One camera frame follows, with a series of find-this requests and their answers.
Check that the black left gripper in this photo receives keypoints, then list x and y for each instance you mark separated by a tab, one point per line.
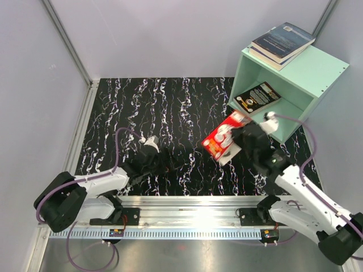
166	166

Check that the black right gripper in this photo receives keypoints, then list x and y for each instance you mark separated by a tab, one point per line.
237	134

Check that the red book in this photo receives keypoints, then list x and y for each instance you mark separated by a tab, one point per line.
219	143

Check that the black paperback book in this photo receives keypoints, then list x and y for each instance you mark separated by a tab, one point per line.
257	99

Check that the blue orange paperback book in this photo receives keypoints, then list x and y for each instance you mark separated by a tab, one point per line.
269	61

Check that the dark blue hardcover book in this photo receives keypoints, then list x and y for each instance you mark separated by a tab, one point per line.
282	42

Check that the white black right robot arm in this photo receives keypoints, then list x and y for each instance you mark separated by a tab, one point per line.
336	231

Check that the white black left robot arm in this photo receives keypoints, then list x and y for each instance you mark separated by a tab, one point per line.
59	204

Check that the mint green open cabinet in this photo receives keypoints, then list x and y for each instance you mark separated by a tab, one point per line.
302	83

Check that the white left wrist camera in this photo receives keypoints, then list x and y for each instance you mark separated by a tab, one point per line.
151	141

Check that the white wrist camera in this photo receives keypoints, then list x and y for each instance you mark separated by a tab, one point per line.
151	141
270	123

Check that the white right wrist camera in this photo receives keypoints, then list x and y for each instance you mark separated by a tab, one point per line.
270	123

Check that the aluminium rail frame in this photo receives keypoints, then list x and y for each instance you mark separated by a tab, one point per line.
181	209

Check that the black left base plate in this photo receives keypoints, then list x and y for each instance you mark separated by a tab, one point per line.
119	217

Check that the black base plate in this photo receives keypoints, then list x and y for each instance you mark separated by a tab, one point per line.
119	217
252	216

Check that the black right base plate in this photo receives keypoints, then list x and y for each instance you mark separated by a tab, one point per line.
252	216

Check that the slotted cable duct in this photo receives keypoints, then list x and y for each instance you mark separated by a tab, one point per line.
167	234

